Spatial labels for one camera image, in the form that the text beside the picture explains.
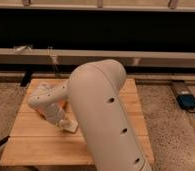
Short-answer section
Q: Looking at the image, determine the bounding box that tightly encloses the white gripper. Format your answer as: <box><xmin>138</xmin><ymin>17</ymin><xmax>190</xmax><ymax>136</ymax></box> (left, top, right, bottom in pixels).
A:
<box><xmin>43</xmin><ymin>103</ymin><xmax>65</xmax><ymax>125</ymax></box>

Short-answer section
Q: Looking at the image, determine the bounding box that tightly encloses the white sponge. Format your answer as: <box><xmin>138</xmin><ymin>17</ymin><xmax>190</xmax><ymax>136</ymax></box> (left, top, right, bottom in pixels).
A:
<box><xmin>59</xmin><ymin>120</ymin><xmax>78</xmax><ymax>133</ymax></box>

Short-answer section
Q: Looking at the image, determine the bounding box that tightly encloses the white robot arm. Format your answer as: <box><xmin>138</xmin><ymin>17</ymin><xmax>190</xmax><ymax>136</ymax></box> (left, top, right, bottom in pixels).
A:
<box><xmin>28</xmin><ymin>60</ymin><xmax>152</xmax><ymax>171</ymax></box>

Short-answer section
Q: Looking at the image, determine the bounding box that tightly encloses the orange bowl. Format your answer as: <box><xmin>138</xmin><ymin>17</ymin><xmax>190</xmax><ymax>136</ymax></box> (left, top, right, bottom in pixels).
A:
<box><xmin>36</xmin><ymin>101</ymin><xmax>68</xmax><ymax>115</ymax></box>

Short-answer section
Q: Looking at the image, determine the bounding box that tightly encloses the black power adapter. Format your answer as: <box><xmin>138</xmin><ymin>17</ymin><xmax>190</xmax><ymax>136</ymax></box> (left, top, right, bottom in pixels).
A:
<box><xmin>177</xmin><ymin>94</ymin><xmax>195</xmax><ymax>110</ymax></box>

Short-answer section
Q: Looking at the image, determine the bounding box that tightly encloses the long grey shelf rail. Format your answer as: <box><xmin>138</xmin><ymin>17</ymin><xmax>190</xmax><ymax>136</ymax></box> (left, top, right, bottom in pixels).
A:
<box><xmin>0</xmin><ymin>48</ymin><xmax>195</xmax><ymax>68</ymax></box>

